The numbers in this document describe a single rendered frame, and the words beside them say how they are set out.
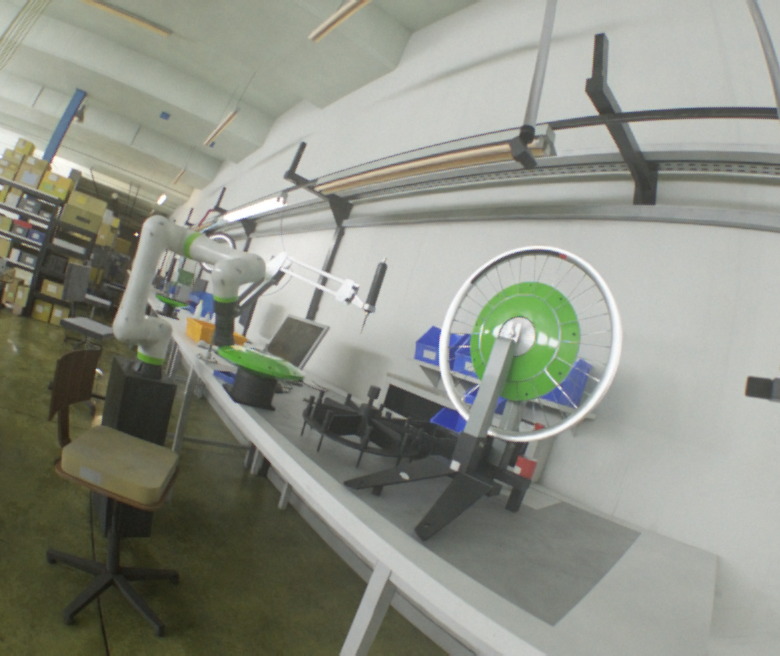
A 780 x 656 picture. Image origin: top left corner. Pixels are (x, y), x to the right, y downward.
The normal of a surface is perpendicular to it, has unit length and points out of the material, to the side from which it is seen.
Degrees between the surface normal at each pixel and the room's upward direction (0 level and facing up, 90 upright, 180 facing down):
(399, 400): 90
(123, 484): 90
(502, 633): 90
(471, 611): 90
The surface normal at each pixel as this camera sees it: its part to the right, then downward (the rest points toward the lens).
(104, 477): 0.29, 0.04
